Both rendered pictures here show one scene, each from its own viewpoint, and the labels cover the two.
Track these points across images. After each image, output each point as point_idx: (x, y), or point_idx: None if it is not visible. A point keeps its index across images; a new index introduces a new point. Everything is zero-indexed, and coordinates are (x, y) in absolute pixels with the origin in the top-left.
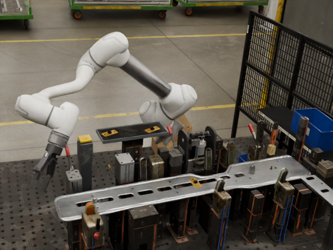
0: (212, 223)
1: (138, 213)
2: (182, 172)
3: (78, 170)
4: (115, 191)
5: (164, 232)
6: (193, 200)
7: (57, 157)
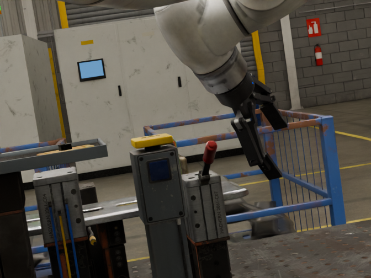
0: None
1: (79, 186)
2: None
3: (185, 179)
4: (104, 212)
5: None
6: None
7: (231, 121)
